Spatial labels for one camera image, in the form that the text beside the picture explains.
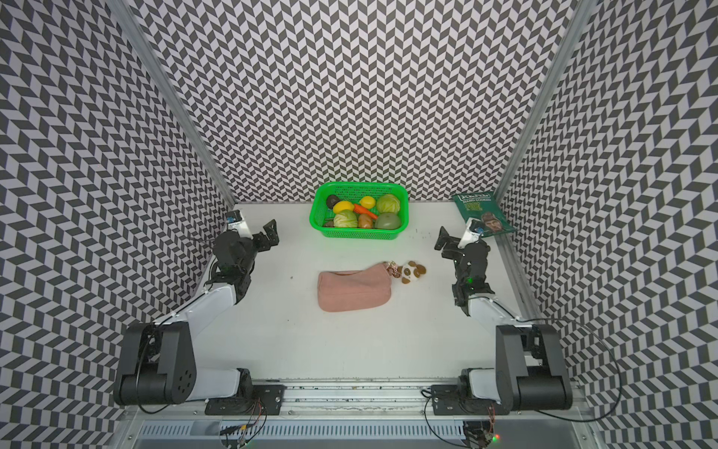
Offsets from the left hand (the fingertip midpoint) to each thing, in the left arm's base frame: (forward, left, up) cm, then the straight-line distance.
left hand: (262, 225), depth 87 cm
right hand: (-2, -61, -2) cm, 61 cm away
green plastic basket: (+18, -14, -16) cm, 28 cm away
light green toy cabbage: (+20, -41, -11) cm, 47 cm away
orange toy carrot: (+24, -30, -18) cm, 42 cm away
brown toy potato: (+13, -32, -13) cm, 37 cm away
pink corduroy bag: (-17, -25, -11) cm, 32 cm away
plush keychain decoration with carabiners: (-7, -47, -17) cm, 50 cm away
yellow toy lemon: (+26, -33, -16) cm, 45 cm away
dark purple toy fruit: (+26, -18, -15) cm, 34 cm away
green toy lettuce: (+13, -25, -12) cm, 30 cm away
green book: (+22, -81, -16) cm, 85 cm away
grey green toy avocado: (+11, -40, -11) cm, 43 cm away
